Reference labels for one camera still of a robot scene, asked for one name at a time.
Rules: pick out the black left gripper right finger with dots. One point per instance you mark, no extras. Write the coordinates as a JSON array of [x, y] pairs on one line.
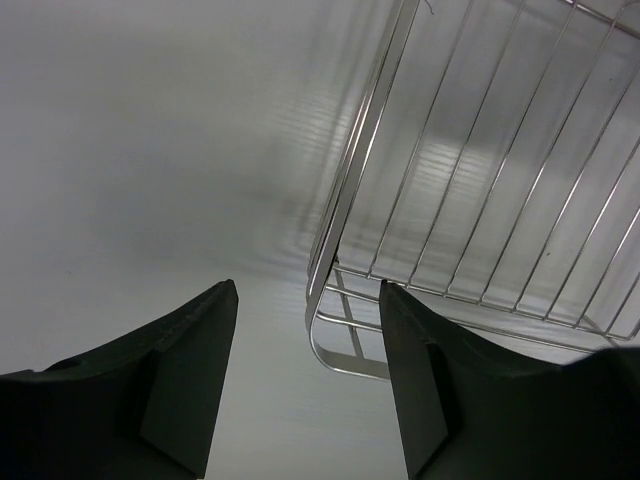
[[469, 408]]

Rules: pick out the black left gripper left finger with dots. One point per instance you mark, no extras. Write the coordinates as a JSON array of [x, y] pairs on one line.
[[142, 406]]

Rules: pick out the metal wire dish rack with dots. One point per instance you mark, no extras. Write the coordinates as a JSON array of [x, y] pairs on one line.
[[491, 170]]

